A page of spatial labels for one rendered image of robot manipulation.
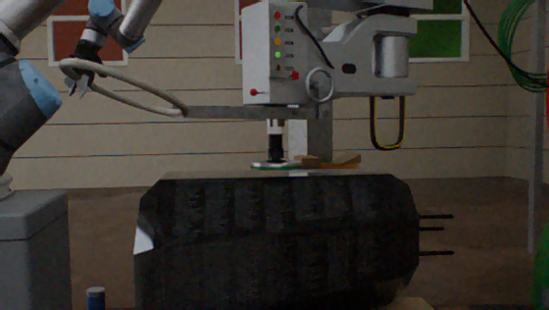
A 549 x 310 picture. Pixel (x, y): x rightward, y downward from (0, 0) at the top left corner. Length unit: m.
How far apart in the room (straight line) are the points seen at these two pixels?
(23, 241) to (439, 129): 8.42
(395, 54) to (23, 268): 1.92
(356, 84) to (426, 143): 6.82
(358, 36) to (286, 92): 0.47
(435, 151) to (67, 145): 5.90
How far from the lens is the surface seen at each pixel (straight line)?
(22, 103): 1.41
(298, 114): 2.29
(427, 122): 9.22
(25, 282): 1.32
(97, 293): 3.01
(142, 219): 2.19
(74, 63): 1.86
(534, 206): 4.51
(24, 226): 1.30
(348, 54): 2.43
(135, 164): 8.49
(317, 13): 3.19
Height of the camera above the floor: 1.05
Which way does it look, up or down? 4 degrees down
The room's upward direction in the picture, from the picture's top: 1 degrees counter-clockwise
